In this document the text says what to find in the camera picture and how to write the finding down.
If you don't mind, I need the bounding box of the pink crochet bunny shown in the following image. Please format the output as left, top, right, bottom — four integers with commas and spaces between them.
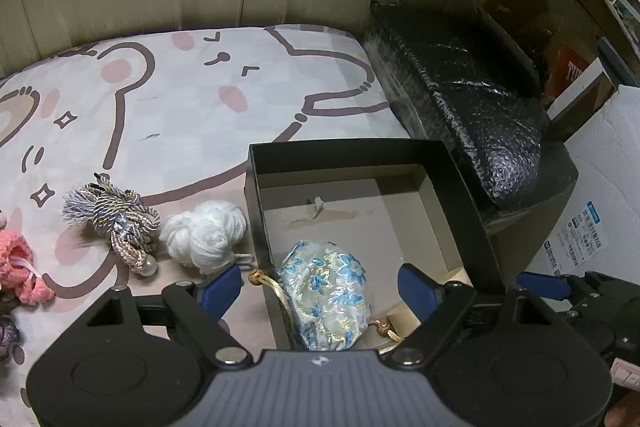
0, 212, 56, 306

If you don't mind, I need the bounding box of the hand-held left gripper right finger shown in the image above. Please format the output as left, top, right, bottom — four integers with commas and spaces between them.
389, 263, 555, 372

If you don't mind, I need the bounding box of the braided tassel rope with pearl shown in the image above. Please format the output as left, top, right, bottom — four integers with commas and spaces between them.
62, 173, 162, 279

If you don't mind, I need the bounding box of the blue floral drawstring pouch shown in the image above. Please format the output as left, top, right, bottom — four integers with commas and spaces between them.
248, 240, 403, 353

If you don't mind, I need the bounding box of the black bubble-wrapped package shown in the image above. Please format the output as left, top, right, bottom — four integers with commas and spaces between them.
362, 0, 578, 233

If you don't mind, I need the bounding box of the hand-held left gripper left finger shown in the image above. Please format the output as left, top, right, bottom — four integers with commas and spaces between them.
87, 263, 252, 367

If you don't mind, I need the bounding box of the purple crochet doll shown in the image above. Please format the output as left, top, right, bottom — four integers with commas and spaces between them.
0, 314, 21, 360

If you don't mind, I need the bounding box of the white yarn ball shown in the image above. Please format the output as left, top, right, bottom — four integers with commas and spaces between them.
161, 201, 253, 275

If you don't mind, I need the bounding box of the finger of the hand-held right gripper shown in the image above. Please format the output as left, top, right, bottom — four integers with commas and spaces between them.
516, 272, 594, 309

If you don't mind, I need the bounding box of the brown cardboard box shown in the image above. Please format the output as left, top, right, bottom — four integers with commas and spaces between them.
480, 0, 551, 58

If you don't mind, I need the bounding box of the black cardboard box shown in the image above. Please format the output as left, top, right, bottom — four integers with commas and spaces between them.
244, 138, 506, 353

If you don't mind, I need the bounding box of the red and white box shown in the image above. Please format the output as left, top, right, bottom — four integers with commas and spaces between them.
544, 44, 617, 120

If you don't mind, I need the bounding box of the bear printed mat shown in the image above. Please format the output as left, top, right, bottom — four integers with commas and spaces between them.
0, 24, 411, 408

